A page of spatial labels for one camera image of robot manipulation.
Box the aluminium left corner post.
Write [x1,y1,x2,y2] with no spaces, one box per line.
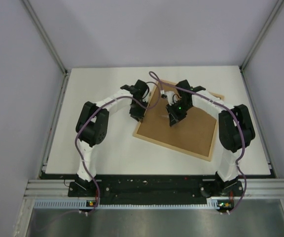
[20,0,68,75]

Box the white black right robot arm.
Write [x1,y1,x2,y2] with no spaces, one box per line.
[160,80,255,197]

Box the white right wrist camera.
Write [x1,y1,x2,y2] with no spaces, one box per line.
[160,90,178,105]

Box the aluminium front rail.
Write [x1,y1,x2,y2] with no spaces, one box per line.
[24,179,284,199]

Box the white slotted cable duct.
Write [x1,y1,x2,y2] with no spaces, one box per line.
[35,197,234,209]

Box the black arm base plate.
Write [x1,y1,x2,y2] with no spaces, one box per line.
[68,174,244,198]

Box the aluminium right corner post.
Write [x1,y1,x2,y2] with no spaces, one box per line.
[239,0,284,73]

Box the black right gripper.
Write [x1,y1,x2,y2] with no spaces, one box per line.
[166,100,192,126]

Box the aluminium left table rail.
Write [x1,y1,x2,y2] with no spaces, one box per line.
[36,71,71,179]

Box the aluminium table rail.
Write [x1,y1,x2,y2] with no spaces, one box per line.
[239,66,278,178]
[36,71,71,179]

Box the aluminium corner post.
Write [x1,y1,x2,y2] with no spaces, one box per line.
[239,0,284,73]
[20,0,68,75]

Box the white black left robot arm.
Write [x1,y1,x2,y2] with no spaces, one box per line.
[74,80,150,196]

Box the aluminium right table rail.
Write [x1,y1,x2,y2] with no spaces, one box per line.
[239,66,278,178]

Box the wooden picture frame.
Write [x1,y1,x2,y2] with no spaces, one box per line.
[133,86,218,162]

